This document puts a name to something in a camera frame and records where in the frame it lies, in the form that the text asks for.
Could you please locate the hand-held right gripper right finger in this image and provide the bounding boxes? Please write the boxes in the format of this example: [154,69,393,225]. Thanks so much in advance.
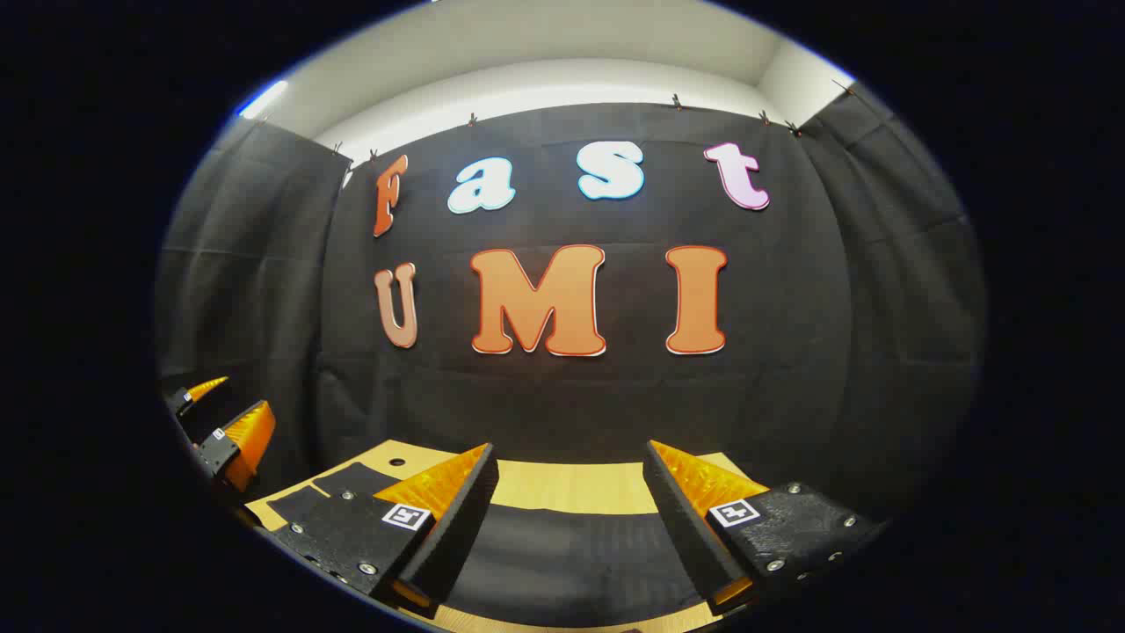
[643,440,889,616]

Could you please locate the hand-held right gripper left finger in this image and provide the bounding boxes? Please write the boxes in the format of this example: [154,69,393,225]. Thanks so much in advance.
[264,442,500,610]

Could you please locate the dark grey jeans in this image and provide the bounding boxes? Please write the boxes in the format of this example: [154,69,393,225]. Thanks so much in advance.
[266,462,715,629]

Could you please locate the black backdrop cloth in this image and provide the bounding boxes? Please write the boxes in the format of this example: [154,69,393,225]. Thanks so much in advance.
[155,88,987,528]

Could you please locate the ceiling light strip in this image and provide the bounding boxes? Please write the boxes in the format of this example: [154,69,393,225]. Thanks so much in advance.
[236,79,289,120]

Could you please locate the row of small backdrop clips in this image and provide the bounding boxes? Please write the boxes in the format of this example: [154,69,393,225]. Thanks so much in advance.
[255,81,858,164]

